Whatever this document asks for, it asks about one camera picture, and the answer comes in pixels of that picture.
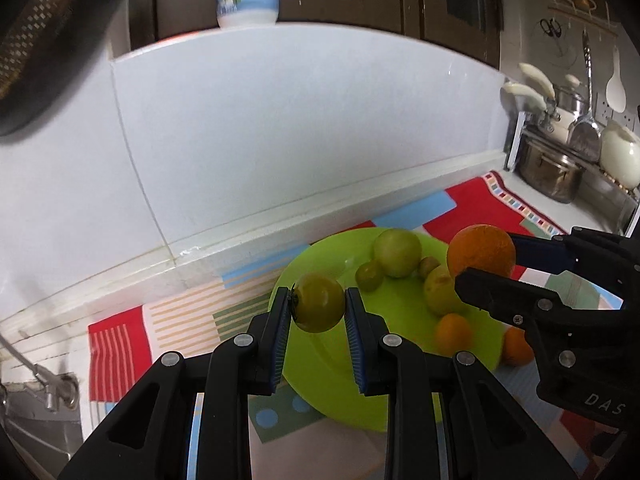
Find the white wall rack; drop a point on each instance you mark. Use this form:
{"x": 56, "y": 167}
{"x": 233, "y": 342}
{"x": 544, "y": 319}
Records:
{"x": 585, "y": 16}

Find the white ceramic pitcher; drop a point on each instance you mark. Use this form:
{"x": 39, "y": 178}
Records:
{"x": 620, "y": 155}

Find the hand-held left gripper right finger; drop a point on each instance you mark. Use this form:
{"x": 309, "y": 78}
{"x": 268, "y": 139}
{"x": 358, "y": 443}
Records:
{"x": 357, "y": 347}

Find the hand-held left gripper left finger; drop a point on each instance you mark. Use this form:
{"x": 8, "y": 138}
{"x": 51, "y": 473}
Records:
{"x": 280, "y": 345}

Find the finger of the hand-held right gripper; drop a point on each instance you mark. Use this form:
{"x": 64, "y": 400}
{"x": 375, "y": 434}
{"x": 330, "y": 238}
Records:
{"x": 500, "y": 300}
{"x": 540, "y": 255}

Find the small orange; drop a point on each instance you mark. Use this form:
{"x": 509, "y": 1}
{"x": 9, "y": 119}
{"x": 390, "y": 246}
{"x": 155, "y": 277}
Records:
{"x": 515, "y": 350}
{"x": 452, "y": 334}
{"x": 477, "y": 252}

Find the white wall outlet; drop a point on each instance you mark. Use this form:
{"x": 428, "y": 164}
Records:
{"x": 627, "y": 120}

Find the chrome gooseneck faucet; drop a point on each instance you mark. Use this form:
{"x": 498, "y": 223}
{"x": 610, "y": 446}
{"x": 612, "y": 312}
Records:
{"x": 55, "y": 390}

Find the large green fruit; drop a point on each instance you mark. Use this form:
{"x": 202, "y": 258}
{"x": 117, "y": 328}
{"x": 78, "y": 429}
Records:
{"x": 440, "y": 294}
{"x": 397, "y": 252}

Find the white rice paddle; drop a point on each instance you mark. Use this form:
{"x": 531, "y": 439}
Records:
{"x": 616, "y": 95}

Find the metal spatula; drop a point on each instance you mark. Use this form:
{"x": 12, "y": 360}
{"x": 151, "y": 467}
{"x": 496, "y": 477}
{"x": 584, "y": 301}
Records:
{"x": 585, "y": 140}

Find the green plate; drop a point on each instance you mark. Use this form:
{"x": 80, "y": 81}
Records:
{"x": 325, "y": 365}

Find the copper perforated colander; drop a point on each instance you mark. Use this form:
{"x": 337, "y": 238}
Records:
{"x": 25, "y": 40}

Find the colourful patchwork tablecloth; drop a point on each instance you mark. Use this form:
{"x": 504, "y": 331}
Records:
{"x": 120, "y": 345}

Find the steel kitchen sink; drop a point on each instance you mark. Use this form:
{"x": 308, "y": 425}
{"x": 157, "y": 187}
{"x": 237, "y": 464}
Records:
{"x": 40, "y": 435}

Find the large steel pot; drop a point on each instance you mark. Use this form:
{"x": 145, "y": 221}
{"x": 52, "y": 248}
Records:
{"x": 550, "y": 175}

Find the small green tomato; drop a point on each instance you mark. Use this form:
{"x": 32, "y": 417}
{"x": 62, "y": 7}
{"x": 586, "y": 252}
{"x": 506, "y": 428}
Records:
{"x": 320, "y": 302}
{"x": 370, "y": 276}

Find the small steel pot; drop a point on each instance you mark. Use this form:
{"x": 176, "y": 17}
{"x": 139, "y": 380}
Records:
{"x": 570, "y": 102}

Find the black scissors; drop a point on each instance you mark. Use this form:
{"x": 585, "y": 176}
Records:
{"x": 551, "y": 27}

